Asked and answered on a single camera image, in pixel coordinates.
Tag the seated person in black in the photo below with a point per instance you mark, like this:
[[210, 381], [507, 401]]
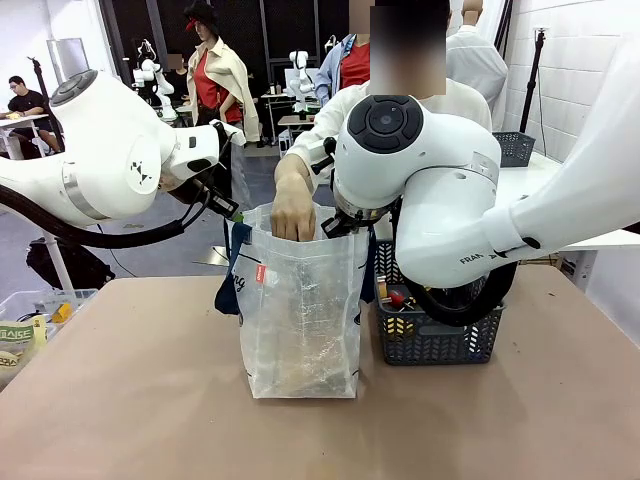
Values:
[[27, 102]]

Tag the metal floor plate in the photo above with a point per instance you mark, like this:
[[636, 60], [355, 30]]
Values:
[[215, 257]]

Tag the white side table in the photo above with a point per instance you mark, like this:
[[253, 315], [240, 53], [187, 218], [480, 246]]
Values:
[[530, 180]]

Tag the black bag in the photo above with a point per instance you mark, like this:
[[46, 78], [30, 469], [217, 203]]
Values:
[[90, 270]]

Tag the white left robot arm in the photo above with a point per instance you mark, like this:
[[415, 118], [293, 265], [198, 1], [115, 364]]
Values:
[[110, 150]]

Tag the person in white t-shirt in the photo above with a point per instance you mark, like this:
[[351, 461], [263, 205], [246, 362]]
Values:
[[325, 120]]

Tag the white office desk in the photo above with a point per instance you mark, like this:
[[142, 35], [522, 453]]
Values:
[[20, 118]]

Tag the yellow item in basket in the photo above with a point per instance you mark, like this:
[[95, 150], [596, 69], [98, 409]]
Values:
[[382, 290]]

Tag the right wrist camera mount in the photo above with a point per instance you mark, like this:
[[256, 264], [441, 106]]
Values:
[[327, 150]]

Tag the black tripod stand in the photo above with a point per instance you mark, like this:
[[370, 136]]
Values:
[[44, 95]]

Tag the mannequin with cream jacket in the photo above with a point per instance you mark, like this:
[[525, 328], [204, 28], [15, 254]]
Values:
[[220, 90]]

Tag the small red item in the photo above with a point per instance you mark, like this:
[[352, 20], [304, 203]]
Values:
[[397, 296]]

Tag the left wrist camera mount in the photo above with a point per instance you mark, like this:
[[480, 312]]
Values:
[[227, 131]]

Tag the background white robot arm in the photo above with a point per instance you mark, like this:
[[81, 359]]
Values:
[[162, 85], [300, 62]]

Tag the person's right hand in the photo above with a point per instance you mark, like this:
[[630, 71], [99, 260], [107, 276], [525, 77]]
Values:
[[292, 220]]

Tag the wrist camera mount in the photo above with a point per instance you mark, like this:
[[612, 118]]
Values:
[[327, 150], [227, 131]]

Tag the standing person in black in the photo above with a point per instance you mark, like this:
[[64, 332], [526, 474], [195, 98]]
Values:
[[179, 80]]

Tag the small yellow item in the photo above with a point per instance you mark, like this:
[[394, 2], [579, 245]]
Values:
[[62, 314]]

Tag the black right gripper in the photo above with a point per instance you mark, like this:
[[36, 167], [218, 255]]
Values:
[[367, 217]]

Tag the mannequin with blue shirt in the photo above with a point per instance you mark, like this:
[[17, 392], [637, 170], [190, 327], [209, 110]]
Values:
[[332, 75]]

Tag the small grey table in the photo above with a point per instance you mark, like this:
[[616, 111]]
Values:
[[292, 120]]

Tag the grey panel board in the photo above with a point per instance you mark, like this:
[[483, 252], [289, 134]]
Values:
[[65, 55]]

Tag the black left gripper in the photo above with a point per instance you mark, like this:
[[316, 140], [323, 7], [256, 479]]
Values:
[[217, 200]]

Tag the clear plastic item bin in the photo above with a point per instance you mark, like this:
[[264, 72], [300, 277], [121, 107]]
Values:
[[80, 297]]

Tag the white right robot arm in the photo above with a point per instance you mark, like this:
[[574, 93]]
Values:
[[440, 200]]

